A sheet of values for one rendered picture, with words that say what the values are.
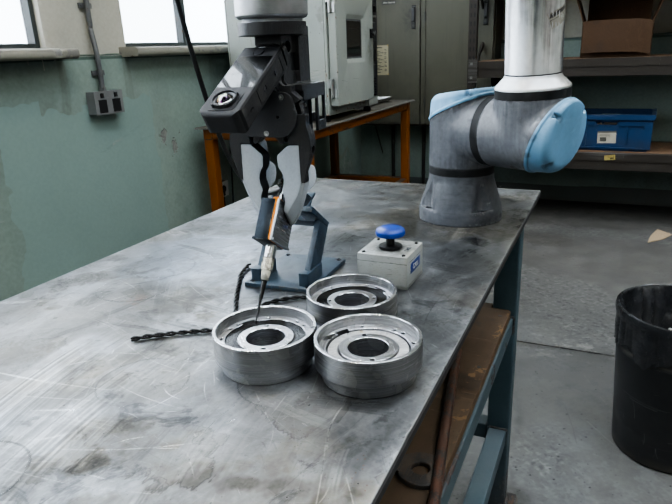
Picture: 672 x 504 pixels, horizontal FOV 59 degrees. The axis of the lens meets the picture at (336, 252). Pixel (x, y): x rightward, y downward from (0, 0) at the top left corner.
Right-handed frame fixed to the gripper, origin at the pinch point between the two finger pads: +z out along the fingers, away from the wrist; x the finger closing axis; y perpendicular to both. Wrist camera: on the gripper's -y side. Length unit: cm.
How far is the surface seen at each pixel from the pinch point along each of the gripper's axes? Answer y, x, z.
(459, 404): 27.2, -16.4, 38.2
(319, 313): -2.5, -5.8, 10.2
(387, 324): -3.2, -13.8, 10.1
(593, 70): 335, -36, 0
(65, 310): -5.2, 28.7, 13.3
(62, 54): 111, 139, -19
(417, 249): 17.9, -11.6, 9.0
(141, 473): -27.5, -1.4, 13.2
